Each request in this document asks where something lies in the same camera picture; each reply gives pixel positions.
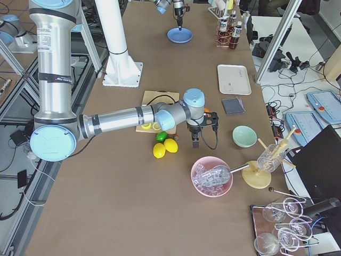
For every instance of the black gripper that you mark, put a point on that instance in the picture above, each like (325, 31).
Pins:
(177, 10)
(194, 129)

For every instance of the blue plate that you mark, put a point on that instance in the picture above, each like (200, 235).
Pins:
(179, 36)

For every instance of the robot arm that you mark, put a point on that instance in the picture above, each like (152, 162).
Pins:
(163, 5)
(57, 128)

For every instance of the yellow lemon right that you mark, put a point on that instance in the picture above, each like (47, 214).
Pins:
(171, 145)

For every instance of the yellow lemon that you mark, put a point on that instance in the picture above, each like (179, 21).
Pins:
(171, 145)
(159, 150)

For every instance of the green lime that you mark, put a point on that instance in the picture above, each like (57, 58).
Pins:
(162, 136)

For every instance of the yellow lemon left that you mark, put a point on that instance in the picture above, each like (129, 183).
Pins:
(159, 150)

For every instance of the pink bowl with ice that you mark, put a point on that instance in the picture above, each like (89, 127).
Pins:
(201, 177)

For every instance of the metal ice scoop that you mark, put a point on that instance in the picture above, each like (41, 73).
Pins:
(222, 174)

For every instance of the dark sauce bottle middle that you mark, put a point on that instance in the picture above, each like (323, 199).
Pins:
(223, 34)

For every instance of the dark sauce bottle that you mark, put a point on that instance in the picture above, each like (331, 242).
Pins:
(233, 18)
(223, 34)
(235, 35)

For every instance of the mint green bowl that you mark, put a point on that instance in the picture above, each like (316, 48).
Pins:
(244, 136)

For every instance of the grey folded cloth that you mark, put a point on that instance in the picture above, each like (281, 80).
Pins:
(233, 106)

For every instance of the lemon slice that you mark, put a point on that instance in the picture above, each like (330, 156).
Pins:
(146, 126)

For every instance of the dark sauce bottle back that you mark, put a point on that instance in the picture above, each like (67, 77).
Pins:
(233, 18)

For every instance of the dark sauce bottle front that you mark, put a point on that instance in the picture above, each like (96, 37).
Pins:
(235, 35)

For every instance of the wooden cutting board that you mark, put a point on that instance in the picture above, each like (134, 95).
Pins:
(153, 97)

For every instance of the wooden glass holder stand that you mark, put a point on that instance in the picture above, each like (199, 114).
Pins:
(257, 178)

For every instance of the cream plastic tray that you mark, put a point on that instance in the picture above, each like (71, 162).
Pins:
(233, 79)

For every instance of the clear glass on stand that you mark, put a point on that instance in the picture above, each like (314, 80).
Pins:
(268, 161)

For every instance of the teach pendant near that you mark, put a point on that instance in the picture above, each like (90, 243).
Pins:
(306, 123)

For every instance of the teach pendant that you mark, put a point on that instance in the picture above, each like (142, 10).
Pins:
(326, 104)
(306, 123)

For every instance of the wine glass rack tray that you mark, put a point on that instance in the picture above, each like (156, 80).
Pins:
(281, 227)

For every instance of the teach pendant far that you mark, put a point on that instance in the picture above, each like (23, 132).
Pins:
(326, 104)

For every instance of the copper wire bottle rack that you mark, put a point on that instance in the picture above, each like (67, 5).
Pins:
(230, 31)

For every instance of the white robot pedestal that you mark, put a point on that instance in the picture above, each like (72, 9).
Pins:
(121, 70)

